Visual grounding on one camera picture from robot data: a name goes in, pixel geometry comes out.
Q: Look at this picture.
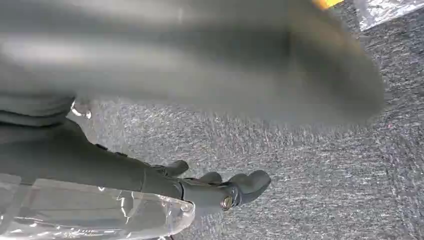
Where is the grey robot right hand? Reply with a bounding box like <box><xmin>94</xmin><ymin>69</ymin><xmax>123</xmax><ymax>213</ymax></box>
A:
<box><xmin>0</xmin><ymin>0</ymin><xmax>386</xmax><ymax>212</ymax></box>

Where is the yellow object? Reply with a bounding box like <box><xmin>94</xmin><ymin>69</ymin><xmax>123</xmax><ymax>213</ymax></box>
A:
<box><xmin>311</xmin><ymin>0</ymin><xmax>345</xmax><ymax>10</ymax></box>

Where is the clear plastic cover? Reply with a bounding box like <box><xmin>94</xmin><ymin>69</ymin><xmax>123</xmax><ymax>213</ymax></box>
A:
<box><xmin>0</xmin><ymin>173</ymin><xmax>196</xmax><ymax>240</ymax></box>

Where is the clear plastic sheet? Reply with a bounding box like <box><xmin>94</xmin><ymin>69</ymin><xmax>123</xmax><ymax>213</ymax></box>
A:
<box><xmin>353</xmin><ymin>0</ymin><xmax>424</xmax><ymax>33</ymax></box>

